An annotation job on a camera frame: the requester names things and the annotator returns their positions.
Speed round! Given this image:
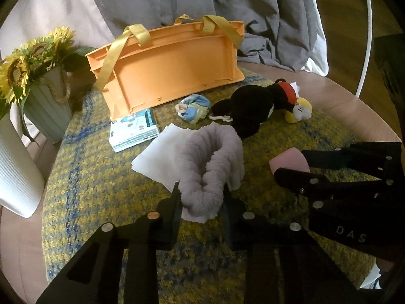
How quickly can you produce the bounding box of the orange crate with yellow straps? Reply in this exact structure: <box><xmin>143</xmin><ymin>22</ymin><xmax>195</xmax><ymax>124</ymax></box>
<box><xmin>85</xmin><ymin>14</ymin><xmax>246</xmax><ymax>121</ymax></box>

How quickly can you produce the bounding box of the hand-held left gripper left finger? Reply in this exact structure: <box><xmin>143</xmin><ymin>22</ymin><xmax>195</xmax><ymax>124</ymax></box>
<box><xmin>35</xmin><ymin>181</ymin><xmax>184</xmax><ymax>304</ymax></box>

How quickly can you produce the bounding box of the white paper tissue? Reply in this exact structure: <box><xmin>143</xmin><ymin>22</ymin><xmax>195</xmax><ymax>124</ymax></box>
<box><xmin>131</xmin><ymin>123</ymin><xmax>244</xmax><ymax>191</ymax></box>

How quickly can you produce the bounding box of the black plush toy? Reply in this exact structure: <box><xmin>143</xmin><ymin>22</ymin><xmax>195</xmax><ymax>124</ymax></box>
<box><xmin>209</xmin><ymin>79</ymin><xmax>314</xmax><ymax>139</ymax></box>

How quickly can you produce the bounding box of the white cloth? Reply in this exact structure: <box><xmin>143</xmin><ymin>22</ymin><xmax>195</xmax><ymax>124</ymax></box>
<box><xmin>304</xmin><ymin>22</ymin><xmax>328</xmax><ymax>77</ymax></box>

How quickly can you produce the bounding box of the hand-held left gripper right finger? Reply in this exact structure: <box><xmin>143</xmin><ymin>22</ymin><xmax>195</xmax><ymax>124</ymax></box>
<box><xmin>221</xmin><ymin>184</ymin><xmax>361</xmax><ymax>304</ymax></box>

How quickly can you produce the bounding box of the pink cup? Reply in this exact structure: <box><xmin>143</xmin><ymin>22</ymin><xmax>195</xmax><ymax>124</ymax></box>
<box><xmin>269</xmin><ymin>148</ymin><xmax>312</xmax><ymax>175</ymax></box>

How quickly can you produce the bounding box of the green ribbed vase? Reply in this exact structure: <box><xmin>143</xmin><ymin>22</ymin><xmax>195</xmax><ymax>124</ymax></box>
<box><xmin>21</xmin><ymin>68</ymin><xmax>74</xmax><ymax>144</ymax></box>

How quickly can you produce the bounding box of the artificial sunflower bouquet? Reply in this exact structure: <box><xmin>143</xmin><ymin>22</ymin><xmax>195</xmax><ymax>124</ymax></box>
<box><xmin>0</xmin><ymin>27</ymin><xmax>95</xmax><ymax>121</ymax></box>

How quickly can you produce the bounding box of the pack of tissue packets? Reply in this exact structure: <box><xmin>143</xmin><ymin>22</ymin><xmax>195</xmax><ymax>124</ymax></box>
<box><xmin>108</xmin><ymin>108</ymin><xmax>161</xmax><ymax>153</ymax></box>

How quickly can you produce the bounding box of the yellow and blue checked mat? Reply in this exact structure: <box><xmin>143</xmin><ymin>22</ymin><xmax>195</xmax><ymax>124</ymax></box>
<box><xmin>41</xmin><ymin>66</ymin><xmax>380</xmax><ymax>304</ymax></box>

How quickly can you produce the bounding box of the white ribbed flower pot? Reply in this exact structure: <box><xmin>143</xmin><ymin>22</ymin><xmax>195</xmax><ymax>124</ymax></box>
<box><xmin>0</xmin><ymin>112</ymin><xmax>45</xmax><ymax>219</ymax></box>

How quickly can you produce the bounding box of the pale pink curtain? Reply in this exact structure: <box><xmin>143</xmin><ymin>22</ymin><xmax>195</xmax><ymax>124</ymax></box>
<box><xmin>0</xmin><ymin>0</ymin><xmax>111</xmax><ymax>65</ymax></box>

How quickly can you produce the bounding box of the white curved hoop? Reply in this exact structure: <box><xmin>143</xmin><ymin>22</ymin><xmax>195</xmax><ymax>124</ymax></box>
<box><xmin>354</xmin><ymin>0</ymin><xmax>373</xmax><ymax>99</ymax></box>

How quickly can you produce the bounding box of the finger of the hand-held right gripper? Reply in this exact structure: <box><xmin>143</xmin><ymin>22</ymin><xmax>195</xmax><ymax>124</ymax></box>
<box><xmin>274</xmin><ymin>168</ymin><xmax>390</xmax><ymax>211</ymax></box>
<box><xmin>300</xmin><ymin>142</ymin><xmax>402</xmax><ymax>182</ymax></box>

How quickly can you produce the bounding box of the grey fluffy cloth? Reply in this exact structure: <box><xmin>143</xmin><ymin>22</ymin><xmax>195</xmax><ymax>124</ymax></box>
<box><xmin>178</xmin><ymin>124</ymin><xmax>245</xmax><ymax>224</ymax></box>

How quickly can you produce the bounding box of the small blue fabric pouch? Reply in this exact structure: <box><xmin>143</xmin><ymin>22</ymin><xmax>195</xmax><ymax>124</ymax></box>
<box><xmin>175</xmin><ymin>95</ymin><xmax>212</xmax><ymax>124</ymax></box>

